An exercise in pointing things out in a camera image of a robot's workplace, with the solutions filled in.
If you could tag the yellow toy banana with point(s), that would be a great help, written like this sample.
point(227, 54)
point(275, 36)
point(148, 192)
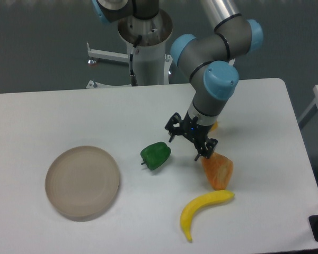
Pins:
point(209, 199)

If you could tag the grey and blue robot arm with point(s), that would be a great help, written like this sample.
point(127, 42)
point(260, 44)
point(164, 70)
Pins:
point(205, 62)

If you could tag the yellow toy bell pepper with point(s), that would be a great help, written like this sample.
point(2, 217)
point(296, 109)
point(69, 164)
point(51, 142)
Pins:
point(214, 126)

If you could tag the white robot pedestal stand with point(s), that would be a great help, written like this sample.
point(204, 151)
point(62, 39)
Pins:
point(146, 55)

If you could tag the green toy bell pepper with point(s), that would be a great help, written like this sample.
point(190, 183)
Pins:
point(154, 155)

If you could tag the orange toy fruit wedge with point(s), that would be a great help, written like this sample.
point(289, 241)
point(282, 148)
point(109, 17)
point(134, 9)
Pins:
point(218, 170)

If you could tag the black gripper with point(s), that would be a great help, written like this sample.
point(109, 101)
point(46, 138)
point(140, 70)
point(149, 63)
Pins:
point(195, 132)

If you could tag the beige round plate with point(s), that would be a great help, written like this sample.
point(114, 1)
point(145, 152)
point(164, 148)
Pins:
point(82, 183)

